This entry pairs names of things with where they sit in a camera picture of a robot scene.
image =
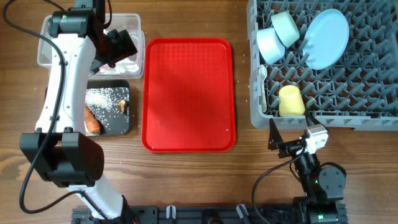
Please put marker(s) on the red serving tray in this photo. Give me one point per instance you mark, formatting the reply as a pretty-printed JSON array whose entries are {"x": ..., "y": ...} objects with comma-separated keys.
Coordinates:
[{"x": 188, "y": 96}]

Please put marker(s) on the light blue bowl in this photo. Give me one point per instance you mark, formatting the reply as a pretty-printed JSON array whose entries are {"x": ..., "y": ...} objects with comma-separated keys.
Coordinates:
[{"x": 270, "y": 47}]

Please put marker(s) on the grey dishwasher rack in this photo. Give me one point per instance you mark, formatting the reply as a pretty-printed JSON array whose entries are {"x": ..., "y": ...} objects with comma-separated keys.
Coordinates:
[{"x": 359, "y": 91}]

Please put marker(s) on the clear plastic bin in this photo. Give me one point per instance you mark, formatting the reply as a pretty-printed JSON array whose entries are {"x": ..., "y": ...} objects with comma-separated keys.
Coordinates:
[{"x": 119, "y": 22}]

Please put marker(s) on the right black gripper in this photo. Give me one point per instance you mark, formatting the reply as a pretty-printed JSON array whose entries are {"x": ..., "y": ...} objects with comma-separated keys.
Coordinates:
[{"x": 275, "y": 139}]

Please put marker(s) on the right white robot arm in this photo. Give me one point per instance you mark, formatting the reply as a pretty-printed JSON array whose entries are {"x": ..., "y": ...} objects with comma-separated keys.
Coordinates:
[{"x": 323, "y": 183}]

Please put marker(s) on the black waste tray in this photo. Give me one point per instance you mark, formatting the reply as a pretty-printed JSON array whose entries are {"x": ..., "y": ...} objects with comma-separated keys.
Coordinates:
[{"x": 121, "y": 124}]

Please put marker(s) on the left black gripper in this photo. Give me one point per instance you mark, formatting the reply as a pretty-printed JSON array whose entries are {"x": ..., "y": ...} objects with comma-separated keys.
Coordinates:
[{"x": 124, "y": 44}]

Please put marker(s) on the yellow plastic cup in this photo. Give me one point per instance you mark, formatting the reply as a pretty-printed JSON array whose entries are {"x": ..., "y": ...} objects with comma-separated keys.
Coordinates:
[{"x": 291, "y": 102}]

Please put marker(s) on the mint green bowl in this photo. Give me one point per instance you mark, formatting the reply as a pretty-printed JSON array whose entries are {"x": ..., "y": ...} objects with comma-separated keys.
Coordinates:
[{"x": 286, "y": 28}]

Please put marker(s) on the pile of white rice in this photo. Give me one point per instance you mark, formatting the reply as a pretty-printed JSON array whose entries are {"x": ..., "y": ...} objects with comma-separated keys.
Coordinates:
[{"x": 102, "y": 99}]

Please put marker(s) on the large light blue plate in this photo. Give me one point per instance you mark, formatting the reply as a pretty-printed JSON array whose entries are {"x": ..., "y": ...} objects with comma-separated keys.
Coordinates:
[{"x": 327, "y": 38}]

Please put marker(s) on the white paper napkin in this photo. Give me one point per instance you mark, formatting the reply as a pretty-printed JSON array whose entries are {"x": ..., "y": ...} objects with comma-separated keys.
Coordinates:
[{"x": 130, "y": 67}]

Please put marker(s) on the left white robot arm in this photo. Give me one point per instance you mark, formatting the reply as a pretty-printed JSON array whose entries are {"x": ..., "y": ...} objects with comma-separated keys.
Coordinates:
[{"x": 59, "y": 150}]

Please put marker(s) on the orange carrot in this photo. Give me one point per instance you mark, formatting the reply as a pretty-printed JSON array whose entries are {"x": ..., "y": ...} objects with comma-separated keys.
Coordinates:
[{"x": 91, "y": 123}]

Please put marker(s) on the white plastic spoon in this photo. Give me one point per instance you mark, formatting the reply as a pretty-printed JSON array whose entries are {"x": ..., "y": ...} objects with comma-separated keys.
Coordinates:
[{"x": 262, "y": 75}]

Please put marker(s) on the brown mushroom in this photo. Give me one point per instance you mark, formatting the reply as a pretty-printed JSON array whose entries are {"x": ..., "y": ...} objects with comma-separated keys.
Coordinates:
[{"x": 122, "y": 106}]

